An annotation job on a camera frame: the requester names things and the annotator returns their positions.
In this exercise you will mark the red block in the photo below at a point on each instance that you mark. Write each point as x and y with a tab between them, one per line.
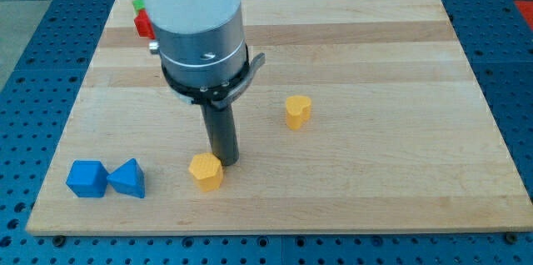
143	25

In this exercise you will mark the green block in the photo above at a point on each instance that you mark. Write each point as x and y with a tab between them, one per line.
138	5

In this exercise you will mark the yellow heart block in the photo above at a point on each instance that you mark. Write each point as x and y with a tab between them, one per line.
298	111

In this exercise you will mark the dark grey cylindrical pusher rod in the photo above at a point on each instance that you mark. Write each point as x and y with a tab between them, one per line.
221	131

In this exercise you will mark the yellow hexagon block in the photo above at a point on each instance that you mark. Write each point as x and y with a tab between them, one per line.
207	171

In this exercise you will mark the blue cube block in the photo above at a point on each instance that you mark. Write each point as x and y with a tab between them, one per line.
87	178

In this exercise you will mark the blue triangle block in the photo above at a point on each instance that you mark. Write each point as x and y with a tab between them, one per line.
128	179

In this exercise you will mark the black clamp ring with lever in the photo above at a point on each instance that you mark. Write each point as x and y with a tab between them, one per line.
222	95

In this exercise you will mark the wooden board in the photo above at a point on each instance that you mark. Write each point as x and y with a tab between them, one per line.
365	118

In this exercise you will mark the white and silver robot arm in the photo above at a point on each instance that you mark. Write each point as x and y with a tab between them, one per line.
205	61

